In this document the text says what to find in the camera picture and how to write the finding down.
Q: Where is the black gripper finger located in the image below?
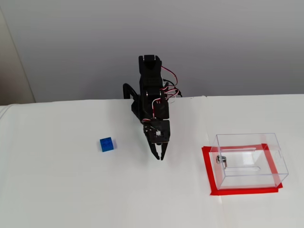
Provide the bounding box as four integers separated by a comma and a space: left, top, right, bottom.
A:
160, 142, 168, 161
145, 132, 161, 161

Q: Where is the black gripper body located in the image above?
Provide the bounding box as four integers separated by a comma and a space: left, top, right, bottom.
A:
142, 119, 152, 143

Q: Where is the blue lego brick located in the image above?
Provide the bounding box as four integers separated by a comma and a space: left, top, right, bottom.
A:
99, 136, 116, 152

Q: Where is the transparent plastic box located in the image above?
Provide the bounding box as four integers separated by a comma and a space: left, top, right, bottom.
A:
208, 133, 289, 190

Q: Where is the black table clamp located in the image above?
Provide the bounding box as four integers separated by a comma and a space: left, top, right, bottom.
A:
123, 83, 140, 100

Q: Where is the black wrist camera board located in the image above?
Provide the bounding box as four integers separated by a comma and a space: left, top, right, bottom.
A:
150, 120, 171, 144

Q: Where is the red white servo cable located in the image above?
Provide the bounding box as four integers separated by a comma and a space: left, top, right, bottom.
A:
161, 66, 178, 86
163, 87, 181, 98
152, 98, 166, 120

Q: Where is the red tape frame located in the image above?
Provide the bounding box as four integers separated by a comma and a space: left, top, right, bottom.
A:
201, 143, 284, 197

